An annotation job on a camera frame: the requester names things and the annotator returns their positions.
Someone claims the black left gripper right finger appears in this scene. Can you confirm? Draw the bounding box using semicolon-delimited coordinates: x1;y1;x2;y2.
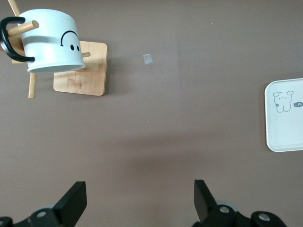
192;179;288;227

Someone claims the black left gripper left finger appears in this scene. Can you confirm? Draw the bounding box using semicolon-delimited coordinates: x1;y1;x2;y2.
0;181;87;227

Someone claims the white mug with black handle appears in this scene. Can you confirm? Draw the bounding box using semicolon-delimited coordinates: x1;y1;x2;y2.
0;9;86;73

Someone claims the white tray with bear drawing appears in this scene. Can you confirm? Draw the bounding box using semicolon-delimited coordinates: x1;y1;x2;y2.
264;78;303;153

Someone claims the wooden mug stand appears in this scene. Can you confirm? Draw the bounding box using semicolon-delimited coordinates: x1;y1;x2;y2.
0;0;108;99

